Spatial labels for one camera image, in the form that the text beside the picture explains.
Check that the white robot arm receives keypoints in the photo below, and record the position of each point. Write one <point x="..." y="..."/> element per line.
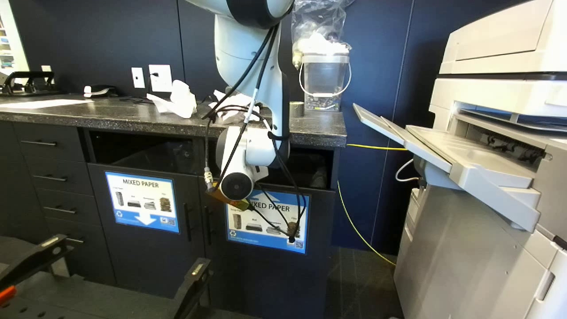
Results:
<point x="247" y="37"/>

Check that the black recycling bin cabinet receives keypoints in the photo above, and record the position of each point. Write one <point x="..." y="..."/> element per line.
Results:
<point x="268" y="260"/>

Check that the right mixed paper label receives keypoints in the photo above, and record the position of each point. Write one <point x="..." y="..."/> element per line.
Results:
<point x="276" y="220"/>

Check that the mixed paper label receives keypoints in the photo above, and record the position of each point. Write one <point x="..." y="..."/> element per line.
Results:
<point x="143" y="200"/>
<point x="276" y="220"/>

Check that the clear plastic bucket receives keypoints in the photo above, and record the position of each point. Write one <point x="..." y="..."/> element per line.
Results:
<point x="323" y="71"/>

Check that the crumpled white paper left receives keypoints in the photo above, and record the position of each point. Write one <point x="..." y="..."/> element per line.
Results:
<point x="182" y="101"/>

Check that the left mixed paper label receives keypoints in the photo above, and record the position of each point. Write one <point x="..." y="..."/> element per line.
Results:
<point x="143" y="200"/>

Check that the clear plastic bag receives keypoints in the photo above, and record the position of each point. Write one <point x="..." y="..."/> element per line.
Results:
<point x="325" y="18"/>

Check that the white office printer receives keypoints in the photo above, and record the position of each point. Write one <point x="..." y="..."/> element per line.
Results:
<point x="486" y="230"/>

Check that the black drawer cabinet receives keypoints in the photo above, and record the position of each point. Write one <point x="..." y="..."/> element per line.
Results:
<point x="45" y="189"/>

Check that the white double wall outlet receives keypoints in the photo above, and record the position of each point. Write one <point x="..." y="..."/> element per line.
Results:
<point x="160" y="76"/>

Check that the white single wall plate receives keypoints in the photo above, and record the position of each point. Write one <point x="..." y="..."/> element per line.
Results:
<point x="137" y="76"/>

